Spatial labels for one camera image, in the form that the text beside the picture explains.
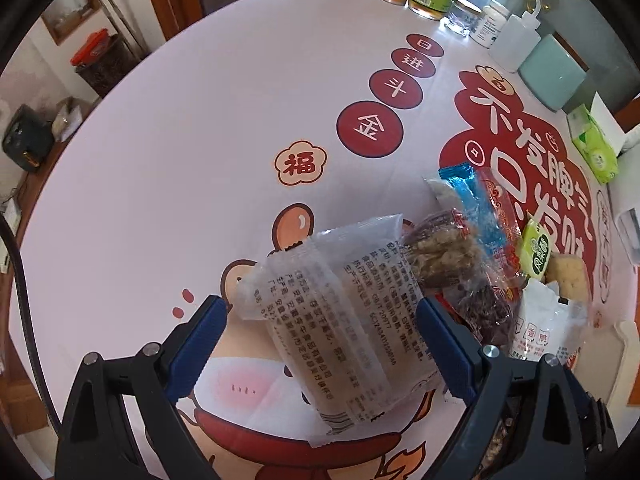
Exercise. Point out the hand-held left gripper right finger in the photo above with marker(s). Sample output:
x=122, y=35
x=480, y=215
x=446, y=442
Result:
x=445, y=340

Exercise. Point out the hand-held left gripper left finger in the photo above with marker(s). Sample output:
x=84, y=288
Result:
x=197, y=345

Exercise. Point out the walnut date snack packet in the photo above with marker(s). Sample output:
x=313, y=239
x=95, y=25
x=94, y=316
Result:
x=445, y=255

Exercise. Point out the white red print snack packet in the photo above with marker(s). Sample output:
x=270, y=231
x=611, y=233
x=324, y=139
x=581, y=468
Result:
x=545, y=320

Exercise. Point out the clear grain bar snack packet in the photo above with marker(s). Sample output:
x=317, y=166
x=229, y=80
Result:
x=325, y=320

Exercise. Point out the small green snack packet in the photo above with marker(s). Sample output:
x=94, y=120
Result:
x=535, y=250

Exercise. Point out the pale cracker snack packet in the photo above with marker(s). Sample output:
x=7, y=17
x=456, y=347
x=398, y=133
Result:
x=570, y=272

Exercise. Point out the blue foil snack packet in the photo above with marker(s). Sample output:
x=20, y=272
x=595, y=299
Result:
x=472, y=200

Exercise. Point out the white plastic tray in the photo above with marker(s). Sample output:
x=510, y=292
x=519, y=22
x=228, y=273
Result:
x=620, y=342

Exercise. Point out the dark brown patterned snack packet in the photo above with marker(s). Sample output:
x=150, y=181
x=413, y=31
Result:
x=482, y=310

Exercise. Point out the green tissue box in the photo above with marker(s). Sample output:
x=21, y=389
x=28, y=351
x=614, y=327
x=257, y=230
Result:
x=595, y=145

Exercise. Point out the teal container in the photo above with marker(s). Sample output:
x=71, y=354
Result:
x=550, y=72

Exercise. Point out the dark basket red lid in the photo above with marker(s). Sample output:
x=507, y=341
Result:
x=105, y=70

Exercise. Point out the white squeeze bottle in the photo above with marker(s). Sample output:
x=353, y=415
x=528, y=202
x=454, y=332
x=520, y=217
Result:
x=510, y=40

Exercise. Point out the white pill bottle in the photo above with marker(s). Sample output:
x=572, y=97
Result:
x=487, y=25

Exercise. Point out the clear glass cup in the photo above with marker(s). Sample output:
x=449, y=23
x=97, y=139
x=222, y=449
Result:
x=462, y=17

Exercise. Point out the wooden picture frame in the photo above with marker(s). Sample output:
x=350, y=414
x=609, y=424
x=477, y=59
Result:
x=70, y=10

